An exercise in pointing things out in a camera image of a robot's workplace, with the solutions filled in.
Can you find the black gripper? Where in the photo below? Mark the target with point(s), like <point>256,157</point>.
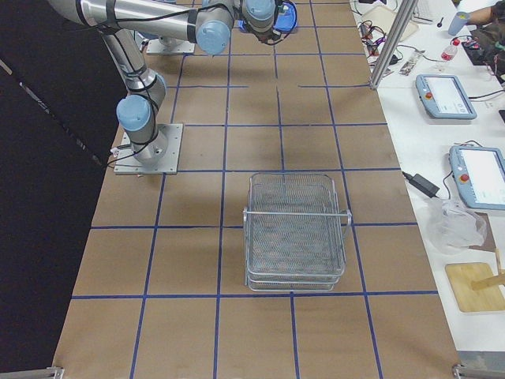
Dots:
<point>261,37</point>

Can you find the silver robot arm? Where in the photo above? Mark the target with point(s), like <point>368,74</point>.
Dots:
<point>208,26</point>

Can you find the blue plastic tray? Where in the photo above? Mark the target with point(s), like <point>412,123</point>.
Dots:
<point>287,17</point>

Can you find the red cap plastic bottle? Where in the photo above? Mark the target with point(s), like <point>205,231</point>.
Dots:
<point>450,51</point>

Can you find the far teach pendant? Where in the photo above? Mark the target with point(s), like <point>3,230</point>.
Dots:
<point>443,97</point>

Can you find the teach pendant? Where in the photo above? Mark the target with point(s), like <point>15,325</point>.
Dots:
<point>479,176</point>
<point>443,97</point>

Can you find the blue paper cup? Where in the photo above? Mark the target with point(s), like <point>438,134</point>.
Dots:
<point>459,20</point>

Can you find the black power adapter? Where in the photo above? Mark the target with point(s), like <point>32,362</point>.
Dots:
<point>422,184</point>

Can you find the near teach pendant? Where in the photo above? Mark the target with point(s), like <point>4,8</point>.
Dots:
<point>479,176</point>

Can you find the clear plastic bag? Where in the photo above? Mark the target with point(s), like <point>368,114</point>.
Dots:
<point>452,225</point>

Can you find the wooden cutting board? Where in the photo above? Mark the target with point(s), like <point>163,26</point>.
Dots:
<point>475,287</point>

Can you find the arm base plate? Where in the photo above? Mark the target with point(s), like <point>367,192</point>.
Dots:
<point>169,46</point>
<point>160,157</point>

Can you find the aluminium frame post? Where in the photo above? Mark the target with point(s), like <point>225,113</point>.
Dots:
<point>401,27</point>

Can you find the wire mesh shelf basket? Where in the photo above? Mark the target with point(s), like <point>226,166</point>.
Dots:
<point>293,233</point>

